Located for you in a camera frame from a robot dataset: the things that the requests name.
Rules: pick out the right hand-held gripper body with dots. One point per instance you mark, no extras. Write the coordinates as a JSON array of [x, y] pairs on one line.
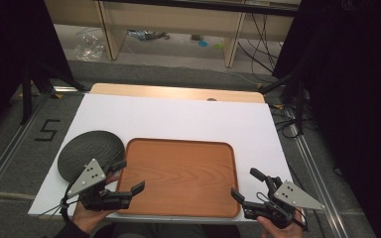
[[292, 197]]

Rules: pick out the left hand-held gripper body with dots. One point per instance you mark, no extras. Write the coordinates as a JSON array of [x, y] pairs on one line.
[[87, 178]]

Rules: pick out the black round textured plate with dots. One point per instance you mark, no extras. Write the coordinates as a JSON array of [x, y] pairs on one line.
[[86, 148]]

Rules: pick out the brown wooden tray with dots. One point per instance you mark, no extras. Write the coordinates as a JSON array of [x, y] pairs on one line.
[[178, 178]]

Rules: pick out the person's right hand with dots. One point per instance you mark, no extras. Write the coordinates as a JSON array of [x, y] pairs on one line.
[[286, 232]]

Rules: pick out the person's left hand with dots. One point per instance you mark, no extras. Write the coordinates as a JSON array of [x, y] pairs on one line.
[[85, 219]]

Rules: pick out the person's dark left sleeve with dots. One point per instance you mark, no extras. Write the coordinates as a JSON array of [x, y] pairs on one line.
[[72, 232]]

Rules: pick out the white table cover sheet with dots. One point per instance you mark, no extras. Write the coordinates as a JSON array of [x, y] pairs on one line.
[[178, 119]]

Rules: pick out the black metal stand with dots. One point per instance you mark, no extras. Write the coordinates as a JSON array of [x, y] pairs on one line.
[[26, 99], [299, 105]]

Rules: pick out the grey table grommet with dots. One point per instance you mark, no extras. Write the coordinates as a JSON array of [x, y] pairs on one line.
[[211, 99]]

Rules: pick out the clear plastic bag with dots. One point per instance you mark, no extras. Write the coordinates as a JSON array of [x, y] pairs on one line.
[[88, 46]]

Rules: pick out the black curtain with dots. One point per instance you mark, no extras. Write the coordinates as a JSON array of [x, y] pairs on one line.
[[350, 82], [10, 49]]

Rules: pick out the crumpled clear wrapper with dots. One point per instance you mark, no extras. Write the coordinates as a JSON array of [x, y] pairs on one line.
[[147, 34]]

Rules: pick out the small green round lid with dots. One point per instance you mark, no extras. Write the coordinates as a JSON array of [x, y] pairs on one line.
[[218, 46]]

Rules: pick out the small blue round lid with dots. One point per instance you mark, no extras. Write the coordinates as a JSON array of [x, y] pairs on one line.
[[202, 43]]

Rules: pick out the light wooden shelf unit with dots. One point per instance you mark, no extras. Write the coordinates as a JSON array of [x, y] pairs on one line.
[[172, 20]]

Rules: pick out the aluminium floor rail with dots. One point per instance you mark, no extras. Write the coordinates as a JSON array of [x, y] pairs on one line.
[[10, 148], [314, 165]]

